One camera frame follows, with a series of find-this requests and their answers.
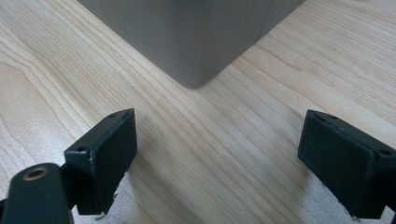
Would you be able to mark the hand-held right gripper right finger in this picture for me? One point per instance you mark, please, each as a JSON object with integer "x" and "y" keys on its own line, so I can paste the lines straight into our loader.
{"x": 345, "y": 168}

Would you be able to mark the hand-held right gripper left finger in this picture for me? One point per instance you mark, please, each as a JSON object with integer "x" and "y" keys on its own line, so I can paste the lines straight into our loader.
{"x": 106, "y": 161}

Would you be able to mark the grey box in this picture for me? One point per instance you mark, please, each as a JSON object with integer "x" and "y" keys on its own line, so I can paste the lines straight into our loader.
{"x": 193, "y": 37}

